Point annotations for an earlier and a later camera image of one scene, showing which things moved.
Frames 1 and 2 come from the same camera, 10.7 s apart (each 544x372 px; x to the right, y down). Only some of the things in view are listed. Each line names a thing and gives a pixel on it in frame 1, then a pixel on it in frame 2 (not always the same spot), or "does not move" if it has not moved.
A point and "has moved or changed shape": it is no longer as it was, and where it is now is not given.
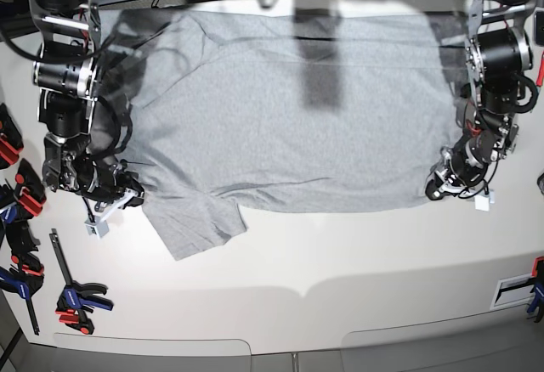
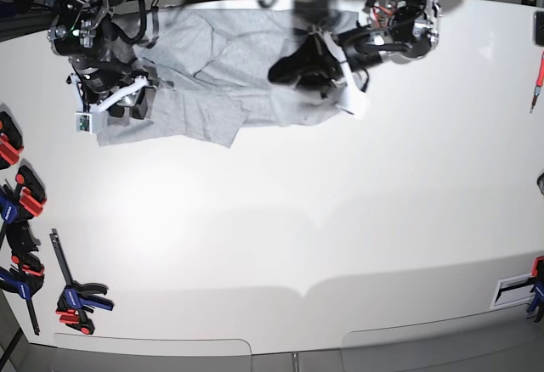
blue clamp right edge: (538, 289) does not move
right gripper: (464, 166) → (315, 66)
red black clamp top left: (11, 140) does not move
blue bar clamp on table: (75, 304) does not move
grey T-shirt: (280, 110) has moved or changed shape
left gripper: (70, 165) → (98, 76)
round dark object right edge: (541, 183) does not move
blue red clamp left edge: (22, 200) does not move
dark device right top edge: (539, 27) does not move
